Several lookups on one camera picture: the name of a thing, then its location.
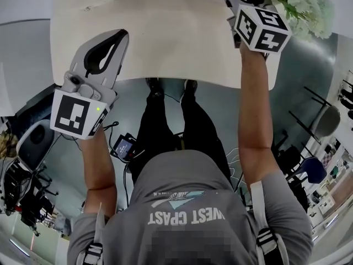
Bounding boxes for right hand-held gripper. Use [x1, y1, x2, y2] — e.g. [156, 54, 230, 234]
[219, 0, 292, 54]

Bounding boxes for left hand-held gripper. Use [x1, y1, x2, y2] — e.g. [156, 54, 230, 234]
[49, 29, 130, 141]

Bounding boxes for person's right forearm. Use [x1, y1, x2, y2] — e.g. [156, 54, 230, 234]
[237, 44, 273, 150]

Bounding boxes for person's left forearm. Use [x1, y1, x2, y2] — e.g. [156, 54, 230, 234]
[78, 125, 118, 192]

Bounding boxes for cream dressing table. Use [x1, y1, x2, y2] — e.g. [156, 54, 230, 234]
[51, 0, 280, 91]

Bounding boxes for person's left black shoe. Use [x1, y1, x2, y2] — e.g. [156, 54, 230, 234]
[146, 77, 164, 97]

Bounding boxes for person's black shoe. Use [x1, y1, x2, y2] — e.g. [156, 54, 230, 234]
[146, 77, 164, 97]
[183, 79, 198, 94]

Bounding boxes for white green flower bouquet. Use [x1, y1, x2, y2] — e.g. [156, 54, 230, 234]
[274, 0, 336, 41]

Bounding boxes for black device with screen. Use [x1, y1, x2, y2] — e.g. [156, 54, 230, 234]
[110, 132, 139, 163]

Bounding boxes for person's right black shoe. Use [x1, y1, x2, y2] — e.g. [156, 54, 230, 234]
[183, 79, 198, 94]

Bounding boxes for gray white rounded device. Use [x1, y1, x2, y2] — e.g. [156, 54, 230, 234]
[15, 119, 55, 171]

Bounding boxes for person's black trousers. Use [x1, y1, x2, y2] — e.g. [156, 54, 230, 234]
[131, 84, 233, 188]

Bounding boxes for yellow plaid cloth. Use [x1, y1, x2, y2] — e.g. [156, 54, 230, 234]
[0, 131, 19, 160]

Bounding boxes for black folding stands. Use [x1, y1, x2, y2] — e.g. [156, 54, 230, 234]
[0, 158, 59, 236]

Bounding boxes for gray chair with black legs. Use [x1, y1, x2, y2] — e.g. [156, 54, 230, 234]
[288, 86, 341, 146]

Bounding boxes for blue chair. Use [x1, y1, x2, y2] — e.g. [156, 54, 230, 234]
[286, 156, 329, 185]

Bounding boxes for person's gray printed t-shirt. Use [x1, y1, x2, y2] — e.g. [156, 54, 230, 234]
[67, 149, 314, 265]

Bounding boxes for white cable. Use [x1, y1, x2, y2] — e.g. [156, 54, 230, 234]
[226, 147, 244, 182]

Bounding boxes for left white backpack strap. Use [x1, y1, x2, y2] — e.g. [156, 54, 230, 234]
[82, 202, 108, 265]

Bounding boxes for white backpack strap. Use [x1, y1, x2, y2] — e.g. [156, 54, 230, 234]
[249, 181, 290, 265]
[82, 202, 108, 265]

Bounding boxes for right white backpack strap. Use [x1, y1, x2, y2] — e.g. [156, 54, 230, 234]
[249, 181, 290, 265]

